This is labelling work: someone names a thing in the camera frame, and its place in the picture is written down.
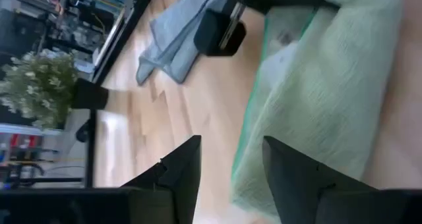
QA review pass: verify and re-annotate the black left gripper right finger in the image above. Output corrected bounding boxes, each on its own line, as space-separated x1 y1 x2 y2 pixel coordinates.
262 135 377 224

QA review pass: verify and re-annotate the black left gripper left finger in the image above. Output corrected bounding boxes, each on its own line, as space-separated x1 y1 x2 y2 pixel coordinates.
120 134 202 224

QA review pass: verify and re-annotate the grey microfiber towel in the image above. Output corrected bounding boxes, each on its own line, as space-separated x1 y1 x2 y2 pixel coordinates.
136 0 231 86

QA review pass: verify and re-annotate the green microfiber towel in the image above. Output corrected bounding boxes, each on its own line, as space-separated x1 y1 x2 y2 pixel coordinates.
230 0 405 218

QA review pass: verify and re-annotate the clear plastic bin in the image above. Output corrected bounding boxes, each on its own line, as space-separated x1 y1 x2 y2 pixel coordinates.
71 47 100 75

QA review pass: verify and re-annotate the small potted green plant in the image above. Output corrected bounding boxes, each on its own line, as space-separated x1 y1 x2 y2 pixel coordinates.
0 51 109 130

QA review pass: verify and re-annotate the black aluminium table frame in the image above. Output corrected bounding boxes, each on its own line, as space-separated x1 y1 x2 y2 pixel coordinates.
75 0 160 189

